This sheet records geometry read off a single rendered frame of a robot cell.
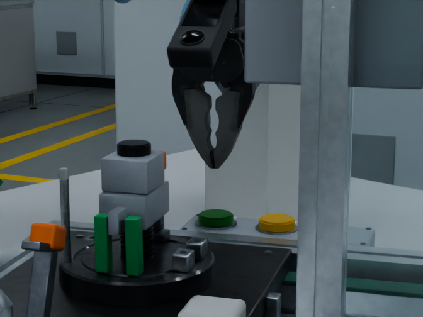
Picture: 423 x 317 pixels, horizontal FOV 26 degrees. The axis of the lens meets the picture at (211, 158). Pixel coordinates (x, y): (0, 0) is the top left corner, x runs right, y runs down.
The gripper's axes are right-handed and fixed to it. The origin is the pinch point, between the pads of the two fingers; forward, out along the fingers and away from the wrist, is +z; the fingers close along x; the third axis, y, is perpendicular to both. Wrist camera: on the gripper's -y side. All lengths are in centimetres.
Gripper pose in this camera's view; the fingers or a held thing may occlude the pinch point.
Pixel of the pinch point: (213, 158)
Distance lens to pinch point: 100.8
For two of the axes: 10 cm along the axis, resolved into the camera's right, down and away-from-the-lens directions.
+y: 2.7, -2.1, 9.4
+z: 0.0, 9.8, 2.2
